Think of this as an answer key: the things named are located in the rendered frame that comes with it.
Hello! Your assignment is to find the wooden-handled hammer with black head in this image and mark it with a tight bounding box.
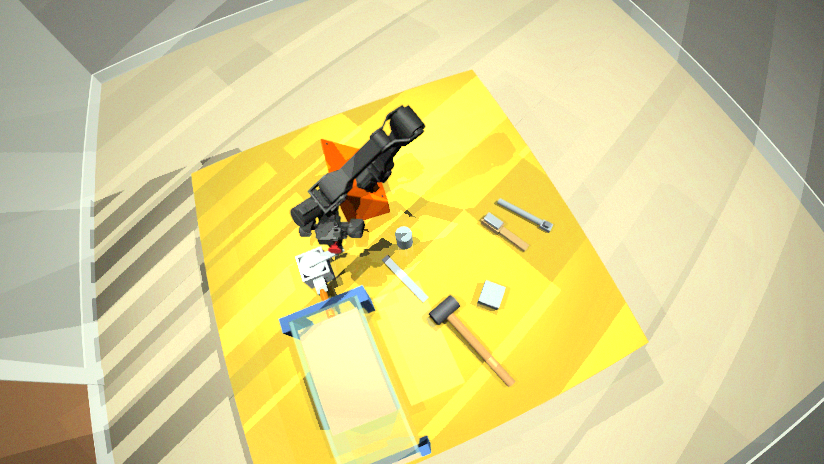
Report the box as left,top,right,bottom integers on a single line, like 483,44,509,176
428,294,516,387

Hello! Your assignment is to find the white cylinder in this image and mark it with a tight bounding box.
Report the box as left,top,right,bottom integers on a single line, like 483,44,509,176
395,226,413,250

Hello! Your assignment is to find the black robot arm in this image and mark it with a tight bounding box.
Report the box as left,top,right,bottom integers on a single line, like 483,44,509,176
289,105,426,245

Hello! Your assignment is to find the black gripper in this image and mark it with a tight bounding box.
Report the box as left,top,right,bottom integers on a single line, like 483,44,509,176
299,206,365,249

